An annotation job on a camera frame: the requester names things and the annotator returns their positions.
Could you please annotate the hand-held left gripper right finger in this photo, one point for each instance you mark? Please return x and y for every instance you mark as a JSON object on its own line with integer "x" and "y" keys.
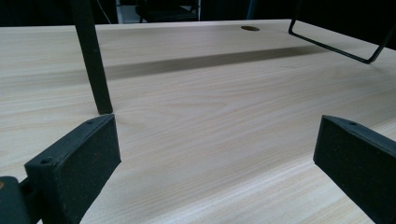
{"x": 358, "y": 155}

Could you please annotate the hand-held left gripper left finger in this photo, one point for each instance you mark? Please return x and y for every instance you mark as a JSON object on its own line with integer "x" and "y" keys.
{"x": 77, "y": 168}

